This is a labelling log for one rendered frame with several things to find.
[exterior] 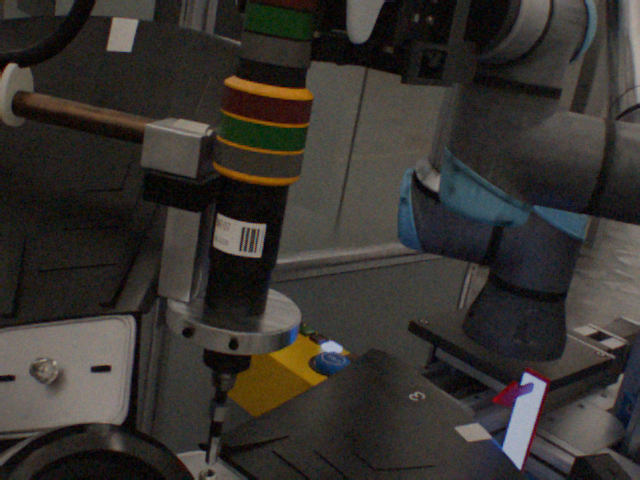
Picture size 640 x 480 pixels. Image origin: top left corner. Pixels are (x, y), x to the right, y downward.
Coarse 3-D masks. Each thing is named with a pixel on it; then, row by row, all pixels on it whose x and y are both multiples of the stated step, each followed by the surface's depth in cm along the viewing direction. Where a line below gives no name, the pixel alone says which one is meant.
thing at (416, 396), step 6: (408, 390) 62; (414, 390) 62; (420, 390) 62; (402, 396) 61; (408, 396) 61; (414, 396) 61; (420, 396) 61; (426, 396) 62; (414, 402) 60; (420, 402) 61; (426, 402) 61
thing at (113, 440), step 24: (48, 432) 33; (72, 432) 34; (96, 432) 34; (120, 432) 35; (0, 456) 33; (24, 456) 32; (48, 456) 33; (72, 456) 34; (96, 456) 35; (120, 456) 35; (144, 456) 36; (168, 456) 36
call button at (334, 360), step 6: (318, 354) 89; (324, 354) 89; (330, 354) 89; (336, 354) 89; (318, 360) 87; (324, 360) 87; (330, 360) 87; (336, 360) 88; (342, 360) 88; (348, 360) 88; (318, 366) 87; (324, 366) 86; (330, 366) 86; (336, 366) 86; (342, 366) 87; (330, 372) 86
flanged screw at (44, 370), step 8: (40, 360) 40; (48, 360) 40; (32, 368) 40; (40, 368) 40; (48, 368) 39; (56, 368) 40; (32, 376) 39; (40, 376) 39; (48, 376) 40; (56, 376) 41
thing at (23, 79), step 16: (80, 0) 38; (96, 0) 38; (80, 16) 38; (64, 32) 38; (32, 48) 39; (48, 48) 39; (0, 64) 39; (16, 64) 39; (32, 64) 39; (0, 80) 39; (16, 80) 39; (32, 80) 41; (0, 96) 39; (0, 112) 39
